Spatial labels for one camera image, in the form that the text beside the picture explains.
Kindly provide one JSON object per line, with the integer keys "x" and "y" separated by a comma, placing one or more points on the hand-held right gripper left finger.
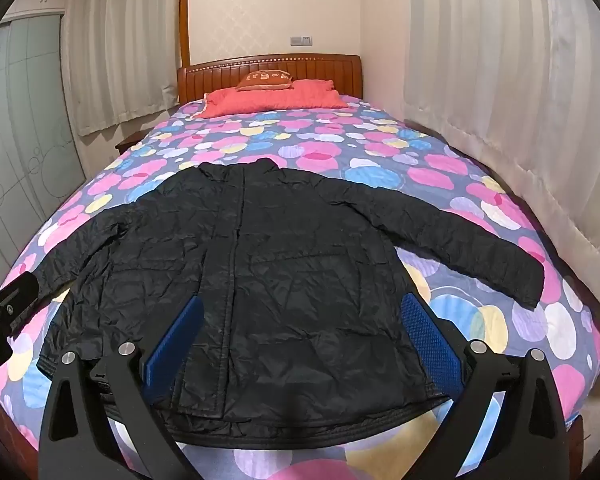
{"x": 172, "y": 342}

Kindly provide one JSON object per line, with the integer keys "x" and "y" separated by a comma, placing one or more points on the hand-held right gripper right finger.
{"x": 430, "y": 342}

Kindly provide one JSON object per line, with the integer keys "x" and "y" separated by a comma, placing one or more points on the black puffer jacket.
{"x": 260, "y": 280}

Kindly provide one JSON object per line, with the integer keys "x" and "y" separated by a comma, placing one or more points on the frosted glass wardrobe door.
{"x": 20, "y": 135}

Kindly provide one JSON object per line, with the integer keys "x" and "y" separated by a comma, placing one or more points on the bed with dotted sheet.
{"x": 360, "y": 160}

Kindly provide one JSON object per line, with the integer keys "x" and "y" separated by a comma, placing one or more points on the wooden nightstand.
{"x": 130, "y": 140}

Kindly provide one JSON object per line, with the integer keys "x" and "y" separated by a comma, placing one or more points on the red pillow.
{"x": 270, "y": 97}

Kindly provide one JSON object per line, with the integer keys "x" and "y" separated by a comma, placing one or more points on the cream curtain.
{"x": 510, "y": 85}
{"x": 122, "y": 40}

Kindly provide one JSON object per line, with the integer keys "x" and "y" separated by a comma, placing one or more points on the orange embroidered cushion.
{"x": 262, "y": 81}

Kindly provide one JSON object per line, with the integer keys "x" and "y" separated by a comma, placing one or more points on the wooden headboard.
{"x": 260, "y": 72}

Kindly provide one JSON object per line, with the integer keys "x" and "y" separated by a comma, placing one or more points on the wall switch panel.
{"x": 300, "y": 40}

